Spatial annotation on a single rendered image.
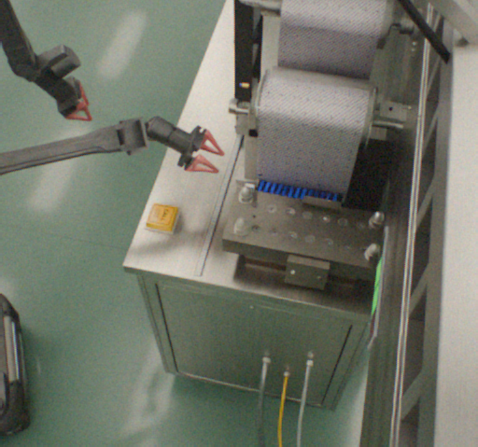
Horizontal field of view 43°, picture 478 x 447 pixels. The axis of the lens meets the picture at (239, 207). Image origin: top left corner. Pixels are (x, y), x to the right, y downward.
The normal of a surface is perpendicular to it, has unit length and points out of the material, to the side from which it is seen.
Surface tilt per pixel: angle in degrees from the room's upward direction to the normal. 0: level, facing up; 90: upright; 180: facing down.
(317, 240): 0
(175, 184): 0
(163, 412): 0
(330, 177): 90
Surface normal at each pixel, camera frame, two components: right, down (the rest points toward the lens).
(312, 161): -0.22, 0.80
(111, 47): 0.00, -0.57
